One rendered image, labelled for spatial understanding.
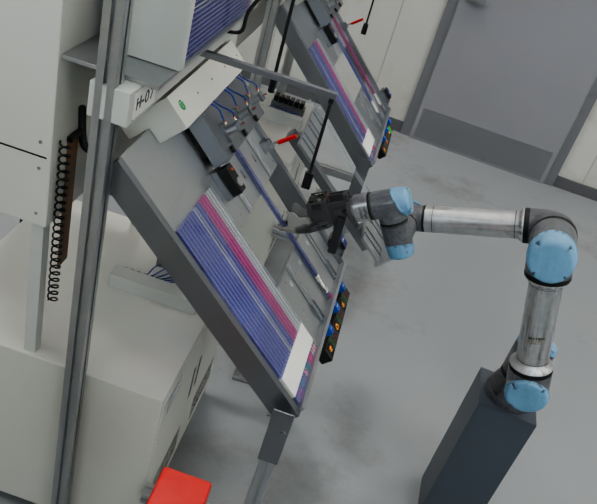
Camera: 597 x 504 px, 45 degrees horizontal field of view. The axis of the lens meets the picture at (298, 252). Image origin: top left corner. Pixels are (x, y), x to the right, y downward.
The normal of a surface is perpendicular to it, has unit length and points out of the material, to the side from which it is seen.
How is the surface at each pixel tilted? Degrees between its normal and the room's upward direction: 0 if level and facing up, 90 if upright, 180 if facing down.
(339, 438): 0
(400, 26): 90
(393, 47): 90
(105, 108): 90
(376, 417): 0
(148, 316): 0
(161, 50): 90
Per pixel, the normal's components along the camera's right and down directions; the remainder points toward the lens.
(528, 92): -0.26, 0.48
